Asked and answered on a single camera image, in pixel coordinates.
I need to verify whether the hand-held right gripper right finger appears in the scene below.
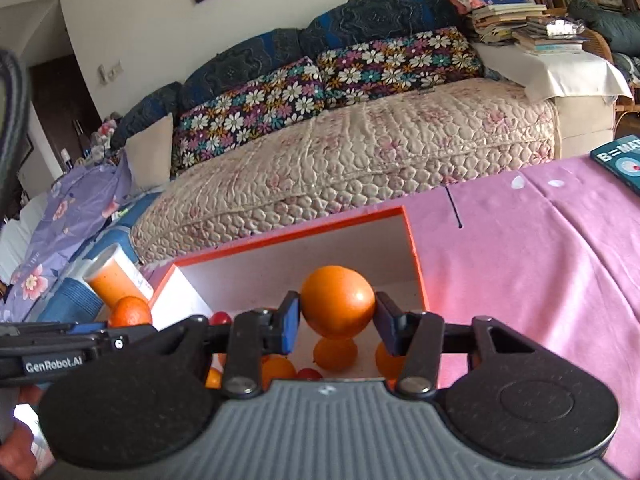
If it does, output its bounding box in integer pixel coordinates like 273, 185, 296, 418
374, 291, 539, 396

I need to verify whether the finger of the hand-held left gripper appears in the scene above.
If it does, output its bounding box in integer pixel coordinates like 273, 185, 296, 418
97, 323, 174, 357

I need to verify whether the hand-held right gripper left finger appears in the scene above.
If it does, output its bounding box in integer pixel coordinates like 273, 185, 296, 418
170, 290, 302, 401

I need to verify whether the large orange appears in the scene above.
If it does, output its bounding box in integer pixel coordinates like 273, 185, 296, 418
300, 265, 377, 340

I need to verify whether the orange cardboard box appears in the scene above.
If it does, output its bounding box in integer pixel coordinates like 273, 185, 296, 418
147, 206, 431, 392

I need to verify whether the person's left hand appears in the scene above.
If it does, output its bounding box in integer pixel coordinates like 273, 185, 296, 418
0, 385, 52, 480

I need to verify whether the orange speckled canister white lid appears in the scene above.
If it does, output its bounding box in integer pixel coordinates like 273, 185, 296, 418
82, 242, 155, 309

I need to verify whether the pink tablecloth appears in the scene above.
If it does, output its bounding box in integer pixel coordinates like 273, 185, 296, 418
150, 152, 640, 477

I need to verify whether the white cloth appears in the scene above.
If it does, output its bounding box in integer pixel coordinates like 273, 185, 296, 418
0, 192, 59, 274

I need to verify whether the purple floral cloth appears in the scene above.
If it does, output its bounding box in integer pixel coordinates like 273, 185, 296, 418
0, 155, 134, 312

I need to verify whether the beige quilted sofa cover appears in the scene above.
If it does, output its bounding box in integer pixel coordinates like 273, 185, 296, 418
131, 80, 559, 264

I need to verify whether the beige pillow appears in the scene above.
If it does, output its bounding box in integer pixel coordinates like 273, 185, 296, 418
124, 112, 174, 192

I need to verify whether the floral daisy cushion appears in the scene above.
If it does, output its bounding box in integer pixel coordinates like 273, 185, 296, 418
172, 57, 327, 172
316, 27, 484, 109

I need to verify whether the dark blue patterned back cushion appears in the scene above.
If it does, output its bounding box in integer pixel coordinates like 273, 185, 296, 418
299, 0, 472, 62
110, 82, 184, 152
180, 27, 307, 111

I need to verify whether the dark wooden door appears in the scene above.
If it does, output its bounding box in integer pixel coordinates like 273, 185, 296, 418
29, 55, 104, 172

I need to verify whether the blue book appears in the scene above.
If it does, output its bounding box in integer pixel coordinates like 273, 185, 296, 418
590, 135, 640, 192

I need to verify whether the white cloth armrest cover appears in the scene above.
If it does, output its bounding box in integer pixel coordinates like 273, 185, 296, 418
471, 41, 634, 104

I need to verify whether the stack of books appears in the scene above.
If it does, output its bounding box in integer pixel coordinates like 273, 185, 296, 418
467, 0, 587, 57

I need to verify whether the wicker chair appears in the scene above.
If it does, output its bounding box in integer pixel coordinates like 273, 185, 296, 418
582, 30, 640, 133

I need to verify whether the dark green bag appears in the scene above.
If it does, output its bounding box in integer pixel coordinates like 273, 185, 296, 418
567, 0, 640, 57

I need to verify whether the dark grey strap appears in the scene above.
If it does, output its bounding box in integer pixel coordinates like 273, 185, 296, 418
0, 49, 34, 222

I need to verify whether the white wall switch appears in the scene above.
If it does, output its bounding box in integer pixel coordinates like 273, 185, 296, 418
97, 61, 124, 86

